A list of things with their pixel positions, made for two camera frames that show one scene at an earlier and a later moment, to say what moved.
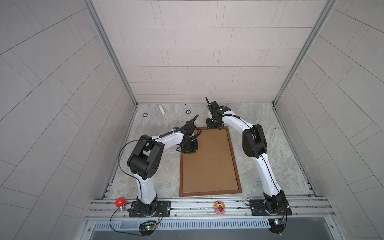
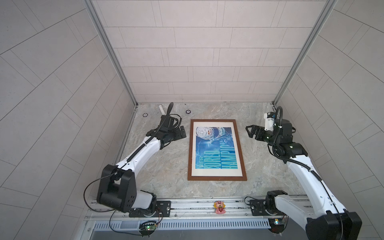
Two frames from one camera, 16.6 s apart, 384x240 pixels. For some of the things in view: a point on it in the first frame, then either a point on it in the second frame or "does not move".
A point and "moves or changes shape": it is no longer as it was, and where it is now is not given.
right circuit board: x=277 y=225 does not move
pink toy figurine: x=220 y=206 does not move
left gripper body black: x=189 y=146 -> x=173 y=134
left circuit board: x=147 y=228 does not move
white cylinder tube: x=161 y=109 does not move
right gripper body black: x=213 y=123 -> x=271 y=139
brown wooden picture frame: x=212 y=169 moves or changes shape
